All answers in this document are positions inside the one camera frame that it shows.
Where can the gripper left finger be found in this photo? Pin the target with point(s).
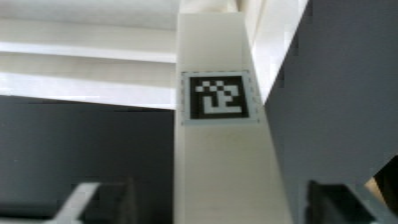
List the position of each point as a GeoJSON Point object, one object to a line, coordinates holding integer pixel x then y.
{"type": "Point", "coordinates": [92, 204]}

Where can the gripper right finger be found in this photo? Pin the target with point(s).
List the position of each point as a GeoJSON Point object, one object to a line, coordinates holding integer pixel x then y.
{"type": "Point", "coordinates": [341, 204]}

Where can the white desk top tray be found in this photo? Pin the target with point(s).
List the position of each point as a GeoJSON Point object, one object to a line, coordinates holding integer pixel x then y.
{"type": "Point", "coordinates": [89, 33]}

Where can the white front fence bar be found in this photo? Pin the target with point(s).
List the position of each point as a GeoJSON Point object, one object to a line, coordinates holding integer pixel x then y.
{"type": "Point", "coordinates": [90, 80]}

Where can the white right fence block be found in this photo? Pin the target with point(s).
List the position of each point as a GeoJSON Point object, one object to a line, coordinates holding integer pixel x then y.
{"type": "Point", "coordinates": [277, 24]}

